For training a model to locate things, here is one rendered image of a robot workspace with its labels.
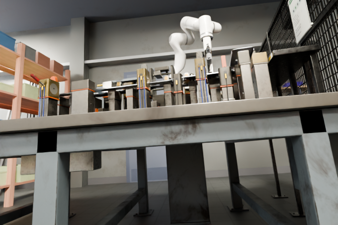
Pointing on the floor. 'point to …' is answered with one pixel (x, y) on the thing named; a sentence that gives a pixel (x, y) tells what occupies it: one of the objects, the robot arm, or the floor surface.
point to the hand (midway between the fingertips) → (209, 60)
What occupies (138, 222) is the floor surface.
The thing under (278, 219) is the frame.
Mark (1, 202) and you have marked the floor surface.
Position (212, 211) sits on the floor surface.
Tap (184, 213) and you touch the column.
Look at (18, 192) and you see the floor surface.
